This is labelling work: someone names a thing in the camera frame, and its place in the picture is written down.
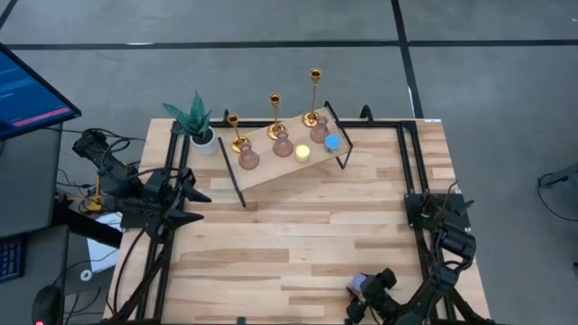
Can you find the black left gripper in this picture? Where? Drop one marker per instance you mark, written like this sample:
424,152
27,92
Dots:
165,198

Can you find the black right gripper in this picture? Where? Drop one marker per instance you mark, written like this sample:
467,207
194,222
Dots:
384,309

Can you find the purple candle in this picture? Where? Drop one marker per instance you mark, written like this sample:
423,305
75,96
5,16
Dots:
357,282

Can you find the pink ribbed glass candle holder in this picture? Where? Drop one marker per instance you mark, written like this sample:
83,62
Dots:
283,146
248,159
320,132

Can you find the short gold candlestick holder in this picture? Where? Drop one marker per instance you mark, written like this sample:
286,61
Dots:
239,144

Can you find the medium gold candlestick holder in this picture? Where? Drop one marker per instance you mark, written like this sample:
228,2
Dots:
275,132

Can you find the yellow candle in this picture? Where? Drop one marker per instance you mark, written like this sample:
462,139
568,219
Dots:
302,153

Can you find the tall gold candlestick holder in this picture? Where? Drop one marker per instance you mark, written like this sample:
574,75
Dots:
310,119

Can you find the blue candle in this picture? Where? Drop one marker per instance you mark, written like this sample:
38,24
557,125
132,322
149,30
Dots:
332,143

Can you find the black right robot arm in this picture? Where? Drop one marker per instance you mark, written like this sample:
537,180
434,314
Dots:
458,244

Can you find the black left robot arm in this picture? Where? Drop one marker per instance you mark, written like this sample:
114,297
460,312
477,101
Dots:
113,176

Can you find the green plant in white pot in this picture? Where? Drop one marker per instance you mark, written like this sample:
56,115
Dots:
205,142

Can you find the black monitor stand foot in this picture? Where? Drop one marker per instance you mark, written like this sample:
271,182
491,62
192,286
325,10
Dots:
97,232

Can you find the wooden shelf with black legs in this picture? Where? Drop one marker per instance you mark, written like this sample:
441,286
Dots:
280,173

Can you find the white paper sheet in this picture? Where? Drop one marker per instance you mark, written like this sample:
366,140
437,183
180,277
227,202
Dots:
104,257

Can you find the white tape roll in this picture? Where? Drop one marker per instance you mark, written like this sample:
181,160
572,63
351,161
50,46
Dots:
81,275

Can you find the grey desk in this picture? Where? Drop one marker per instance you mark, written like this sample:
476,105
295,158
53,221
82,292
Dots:
27,180

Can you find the black computer mouse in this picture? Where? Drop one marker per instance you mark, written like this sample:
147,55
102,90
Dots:
46,307

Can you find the dark computer keyboard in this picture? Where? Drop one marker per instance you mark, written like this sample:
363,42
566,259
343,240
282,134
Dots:
9,259

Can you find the white label sticker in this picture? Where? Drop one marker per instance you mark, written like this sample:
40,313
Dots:
432,120

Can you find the computer monitor with blue screen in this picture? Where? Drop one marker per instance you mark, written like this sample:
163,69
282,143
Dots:
27,95

